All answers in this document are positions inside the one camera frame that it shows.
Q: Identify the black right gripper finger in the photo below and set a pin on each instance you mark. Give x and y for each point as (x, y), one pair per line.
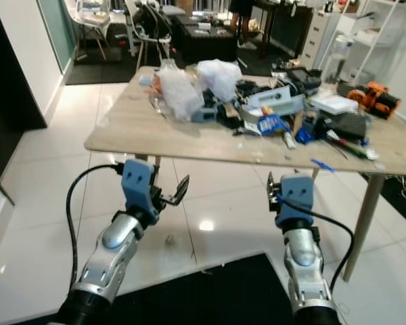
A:
(273, 191)

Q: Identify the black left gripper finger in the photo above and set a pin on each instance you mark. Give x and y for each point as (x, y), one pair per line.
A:
(181, 191)

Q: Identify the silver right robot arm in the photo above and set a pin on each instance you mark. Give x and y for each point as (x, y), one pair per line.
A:
(304, 264)

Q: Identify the small blue strip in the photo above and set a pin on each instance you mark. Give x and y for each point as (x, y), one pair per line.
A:
(323, 164)

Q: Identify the small blue tool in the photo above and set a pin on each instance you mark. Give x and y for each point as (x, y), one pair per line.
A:
(304, 135)

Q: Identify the light wooden table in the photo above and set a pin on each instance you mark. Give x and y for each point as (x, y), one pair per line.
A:
(149, 132)

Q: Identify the blue printed packet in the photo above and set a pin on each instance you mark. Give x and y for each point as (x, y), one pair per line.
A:
(271, 124)

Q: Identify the grey box device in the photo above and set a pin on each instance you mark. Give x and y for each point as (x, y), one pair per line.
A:
(274, 100)

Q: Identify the clear bubble plastic bag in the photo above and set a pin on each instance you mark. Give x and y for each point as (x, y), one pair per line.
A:
(179, 95)

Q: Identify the black flat case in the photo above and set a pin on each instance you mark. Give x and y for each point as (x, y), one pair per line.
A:
(352, 125)

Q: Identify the black floor mat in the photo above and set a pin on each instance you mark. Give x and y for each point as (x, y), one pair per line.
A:
(216, 291)

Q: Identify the white flat box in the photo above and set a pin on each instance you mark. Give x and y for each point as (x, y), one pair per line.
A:
(335, 103)

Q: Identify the black electronic device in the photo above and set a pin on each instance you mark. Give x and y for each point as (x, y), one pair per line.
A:
(303, 78)

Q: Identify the white crumpled plastic bag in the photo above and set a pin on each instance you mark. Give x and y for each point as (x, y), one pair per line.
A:
(220, 78)

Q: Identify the orange black power tool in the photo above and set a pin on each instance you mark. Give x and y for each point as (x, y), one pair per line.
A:
(375, 95)

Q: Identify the dark floor rug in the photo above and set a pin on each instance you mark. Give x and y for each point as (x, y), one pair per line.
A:
(95, 73)

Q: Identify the clear tall jar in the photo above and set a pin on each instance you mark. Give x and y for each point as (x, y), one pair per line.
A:
(337, 61)

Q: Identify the black low table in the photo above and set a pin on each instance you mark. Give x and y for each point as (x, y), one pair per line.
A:
(206, 44)

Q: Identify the white drawer cabinet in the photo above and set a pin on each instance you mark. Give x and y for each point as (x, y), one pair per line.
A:
(317, 34)

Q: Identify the white chair with black jacket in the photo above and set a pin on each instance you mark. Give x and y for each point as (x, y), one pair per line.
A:
(149, 24)

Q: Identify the dark wooden desk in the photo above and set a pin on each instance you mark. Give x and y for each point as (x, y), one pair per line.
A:
(284, 20)

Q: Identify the person in dark clothes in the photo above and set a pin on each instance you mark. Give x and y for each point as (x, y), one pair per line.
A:
(240, 7)

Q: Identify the white chair with wooden legs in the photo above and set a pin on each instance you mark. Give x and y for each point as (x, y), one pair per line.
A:
(91, 24)

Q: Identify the white ladder shelf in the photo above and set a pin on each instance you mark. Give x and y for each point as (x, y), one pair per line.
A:
(382, 20)

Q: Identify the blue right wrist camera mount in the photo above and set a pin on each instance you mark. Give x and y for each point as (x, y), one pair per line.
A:
(298, 193)

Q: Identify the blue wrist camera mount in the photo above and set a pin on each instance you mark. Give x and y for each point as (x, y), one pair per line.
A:
(139, 179)
(298, 193)

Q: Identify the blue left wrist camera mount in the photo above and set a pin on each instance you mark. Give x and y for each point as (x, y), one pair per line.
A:
(139, 179)

